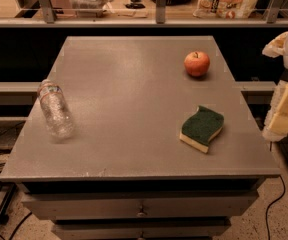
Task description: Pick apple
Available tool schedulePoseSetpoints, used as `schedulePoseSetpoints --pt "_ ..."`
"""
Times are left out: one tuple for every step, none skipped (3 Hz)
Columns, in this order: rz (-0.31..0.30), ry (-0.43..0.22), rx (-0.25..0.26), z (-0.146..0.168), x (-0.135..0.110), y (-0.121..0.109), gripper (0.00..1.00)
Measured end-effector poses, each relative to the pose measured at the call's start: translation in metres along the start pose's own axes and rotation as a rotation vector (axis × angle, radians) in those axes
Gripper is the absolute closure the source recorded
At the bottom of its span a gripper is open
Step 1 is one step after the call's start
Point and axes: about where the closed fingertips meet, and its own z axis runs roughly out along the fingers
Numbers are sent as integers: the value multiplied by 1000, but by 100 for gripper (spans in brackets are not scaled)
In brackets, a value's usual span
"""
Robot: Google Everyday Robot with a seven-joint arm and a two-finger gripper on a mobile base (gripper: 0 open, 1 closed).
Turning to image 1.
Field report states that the green and yellow sponge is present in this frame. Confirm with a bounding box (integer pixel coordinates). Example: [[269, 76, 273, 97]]
[[179, 105, 224, 154]]

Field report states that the clear plastic water bottle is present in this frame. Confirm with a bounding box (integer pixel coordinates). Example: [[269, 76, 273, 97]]
[[37, 79, 75, 139]]

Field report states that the metal railing shelf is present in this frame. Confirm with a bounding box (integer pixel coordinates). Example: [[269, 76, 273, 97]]
[[0, 0, 288, 28]]

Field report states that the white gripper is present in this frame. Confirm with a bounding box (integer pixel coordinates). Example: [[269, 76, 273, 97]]
[[262, 32, 288, 142]]

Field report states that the black floor cable right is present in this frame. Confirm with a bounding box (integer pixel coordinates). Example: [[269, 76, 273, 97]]
[[264, 175, 287, 240]]

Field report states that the red apple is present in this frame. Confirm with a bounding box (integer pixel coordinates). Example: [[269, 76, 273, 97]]
[[184, 51, 210, 77]]

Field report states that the printed plastic bag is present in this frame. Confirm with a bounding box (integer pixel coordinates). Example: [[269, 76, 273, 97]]
[[193, 0, 258, 19]]

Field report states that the grey drawer cabinet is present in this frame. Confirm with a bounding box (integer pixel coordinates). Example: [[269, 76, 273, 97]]
[[0, 37, 280, 240]]

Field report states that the clear plastic container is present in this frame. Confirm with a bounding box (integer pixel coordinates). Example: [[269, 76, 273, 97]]
[[69, 0, 110, 17]]

